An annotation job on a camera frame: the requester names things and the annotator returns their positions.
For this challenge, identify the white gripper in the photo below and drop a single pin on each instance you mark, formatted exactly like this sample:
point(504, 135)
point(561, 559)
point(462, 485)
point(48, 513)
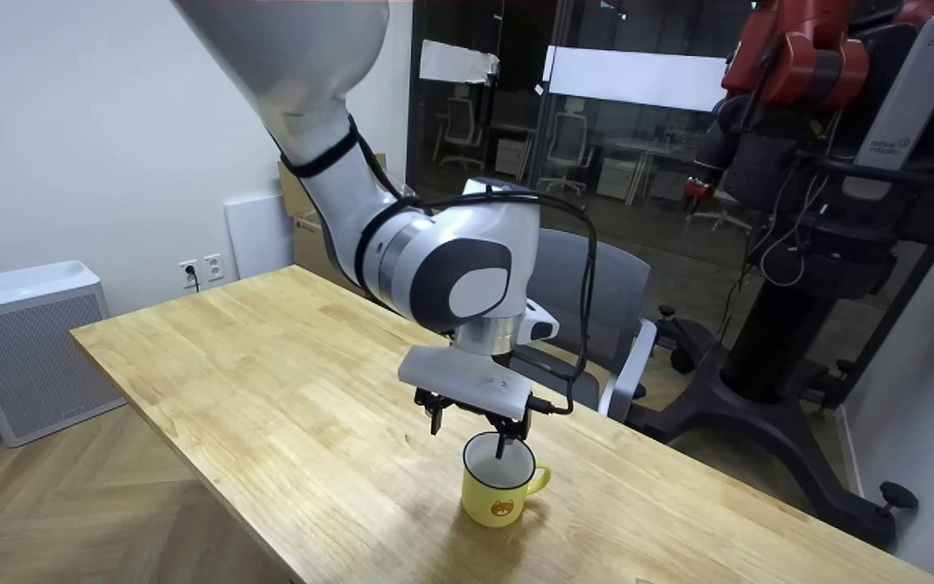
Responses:
point(467, 377)

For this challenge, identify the yellow enamel cup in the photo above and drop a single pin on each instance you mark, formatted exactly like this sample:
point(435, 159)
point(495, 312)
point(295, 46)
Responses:
point(492, 497)

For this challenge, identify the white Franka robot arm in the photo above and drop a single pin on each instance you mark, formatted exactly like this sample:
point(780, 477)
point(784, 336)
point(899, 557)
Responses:
point(379, 231)

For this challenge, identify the gray chair with white armrests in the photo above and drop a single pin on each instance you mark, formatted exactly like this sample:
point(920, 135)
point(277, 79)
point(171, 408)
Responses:
point(613, 312)

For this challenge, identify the brown cardboard box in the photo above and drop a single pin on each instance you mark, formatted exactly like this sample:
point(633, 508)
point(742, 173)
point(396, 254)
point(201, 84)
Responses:
point(305, 227)

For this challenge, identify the white leaning panel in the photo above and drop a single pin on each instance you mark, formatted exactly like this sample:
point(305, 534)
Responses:
point(256, 231)

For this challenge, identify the red and black Baxter robot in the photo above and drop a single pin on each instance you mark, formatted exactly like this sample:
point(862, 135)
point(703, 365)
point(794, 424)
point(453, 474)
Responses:
point(811, 215)

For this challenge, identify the white cabinet unit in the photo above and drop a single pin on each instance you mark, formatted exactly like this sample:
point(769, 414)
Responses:
point(25, 345)

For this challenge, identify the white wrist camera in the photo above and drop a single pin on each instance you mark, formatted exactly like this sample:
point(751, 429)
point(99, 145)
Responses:
point(537, 321)

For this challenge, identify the white wall outlet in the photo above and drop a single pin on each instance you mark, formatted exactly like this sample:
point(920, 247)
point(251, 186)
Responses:
point(216, 266)
point(188, 272)

